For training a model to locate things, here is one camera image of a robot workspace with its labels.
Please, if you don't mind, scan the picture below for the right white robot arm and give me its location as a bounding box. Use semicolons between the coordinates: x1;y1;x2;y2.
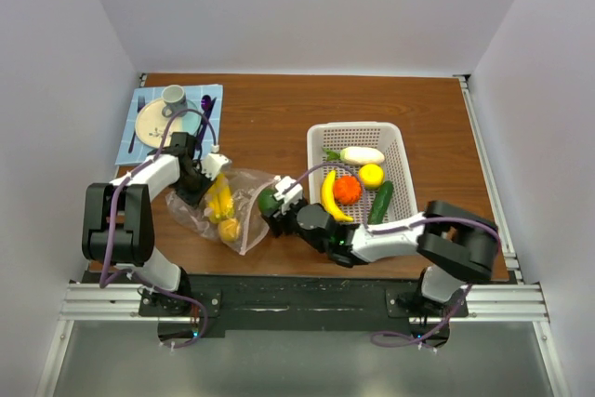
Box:
257;188;501;316

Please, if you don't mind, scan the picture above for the dark green fake avocado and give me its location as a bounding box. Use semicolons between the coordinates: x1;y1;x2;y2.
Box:
258;188;279;214

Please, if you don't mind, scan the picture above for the aluminium frame rail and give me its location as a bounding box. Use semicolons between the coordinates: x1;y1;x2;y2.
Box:
59;284;549;323

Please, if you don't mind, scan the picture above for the purple plastic spoon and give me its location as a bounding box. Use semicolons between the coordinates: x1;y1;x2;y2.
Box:
196;95;215;139

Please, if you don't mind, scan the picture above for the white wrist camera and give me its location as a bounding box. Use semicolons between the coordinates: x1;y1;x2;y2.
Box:
201;152;231;181
273;176;303;205

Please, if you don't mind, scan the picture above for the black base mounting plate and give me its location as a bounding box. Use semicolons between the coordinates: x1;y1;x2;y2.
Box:
138;275;469;346

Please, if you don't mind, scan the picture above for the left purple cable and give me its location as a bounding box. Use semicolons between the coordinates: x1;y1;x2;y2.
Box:
99;108;219;350

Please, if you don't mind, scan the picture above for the yellow fake lemon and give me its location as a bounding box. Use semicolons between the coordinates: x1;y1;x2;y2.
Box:
358;164;385;190

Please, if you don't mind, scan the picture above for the white fake bread roll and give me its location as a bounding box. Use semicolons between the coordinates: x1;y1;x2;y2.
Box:
323;146;385;165

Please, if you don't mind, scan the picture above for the yellow fake corn cob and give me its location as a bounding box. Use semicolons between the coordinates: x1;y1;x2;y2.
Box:
205;174;234;224

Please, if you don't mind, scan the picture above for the yellow fake banana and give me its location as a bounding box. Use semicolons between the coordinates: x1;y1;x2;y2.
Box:
321;170;354;223

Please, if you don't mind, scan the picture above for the orange fake fruit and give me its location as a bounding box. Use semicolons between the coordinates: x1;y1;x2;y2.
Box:
332;176;363;205

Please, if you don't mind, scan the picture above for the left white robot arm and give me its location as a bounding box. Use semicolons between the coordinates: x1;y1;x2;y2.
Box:
82;132;230;315

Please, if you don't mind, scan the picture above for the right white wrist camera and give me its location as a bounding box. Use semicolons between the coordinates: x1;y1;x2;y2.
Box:
273;176;303;205

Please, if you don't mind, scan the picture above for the small orange-yellow fake fruit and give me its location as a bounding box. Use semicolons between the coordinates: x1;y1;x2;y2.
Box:
218;218;242;244

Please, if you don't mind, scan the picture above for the blue tiled placemat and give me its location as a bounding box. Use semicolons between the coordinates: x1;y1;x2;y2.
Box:
114;84;224;166

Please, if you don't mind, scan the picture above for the beige round plate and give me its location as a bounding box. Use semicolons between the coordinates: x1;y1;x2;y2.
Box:
135;98;201;148

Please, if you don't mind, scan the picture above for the green fake cucumber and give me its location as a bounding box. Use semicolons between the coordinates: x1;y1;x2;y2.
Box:
367;180;394;225

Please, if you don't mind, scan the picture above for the clear zip top bag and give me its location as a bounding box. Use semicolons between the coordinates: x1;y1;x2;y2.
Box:
166;168;280;256

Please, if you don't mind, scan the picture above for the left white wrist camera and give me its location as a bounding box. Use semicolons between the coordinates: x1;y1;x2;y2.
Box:
201;152;231;181

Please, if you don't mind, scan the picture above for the grey ceramic mug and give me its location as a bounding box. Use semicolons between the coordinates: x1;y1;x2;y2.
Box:
162;85;187;118

